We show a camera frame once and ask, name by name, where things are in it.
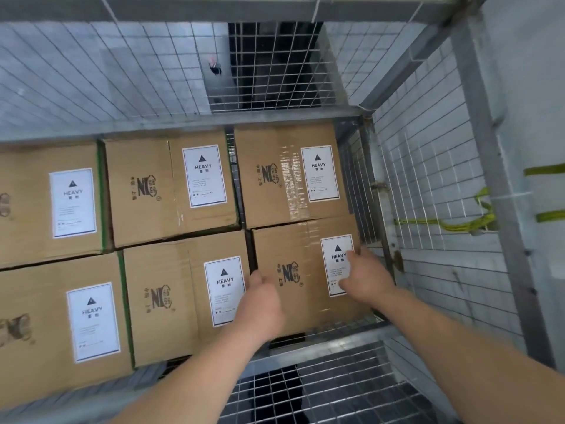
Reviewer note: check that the person's left hand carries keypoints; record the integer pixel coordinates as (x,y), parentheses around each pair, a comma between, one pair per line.
(260,311)

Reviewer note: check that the person's right thumb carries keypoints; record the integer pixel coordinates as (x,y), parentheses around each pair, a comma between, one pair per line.
(345,286)

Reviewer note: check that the person's right forearm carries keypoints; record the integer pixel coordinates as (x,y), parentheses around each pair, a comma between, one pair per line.
(450,348)

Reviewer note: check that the person's left fingers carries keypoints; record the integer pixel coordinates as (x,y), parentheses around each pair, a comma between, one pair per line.
(257,278)

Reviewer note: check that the taped cardboard box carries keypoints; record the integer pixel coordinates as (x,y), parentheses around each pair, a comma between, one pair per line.
(300,251)

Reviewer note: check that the green packing band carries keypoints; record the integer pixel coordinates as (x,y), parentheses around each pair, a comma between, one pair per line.
(126,304)
(102,194)

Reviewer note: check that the person's left forearm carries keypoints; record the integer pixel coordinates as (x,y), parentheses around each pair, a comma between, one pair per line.
(198,379)

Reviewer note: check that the small pink and black object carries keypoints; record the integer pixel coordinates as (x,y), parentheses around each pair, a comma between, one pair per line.
(215,67)

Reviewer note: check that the stack of labelled cardboard boxes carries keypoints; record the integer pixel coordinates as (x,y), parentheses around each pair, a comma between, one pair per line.
(145,185)

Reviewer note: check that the person's right hand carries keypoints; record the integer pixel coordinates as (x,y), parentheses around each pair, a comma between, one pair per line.
(368,280)

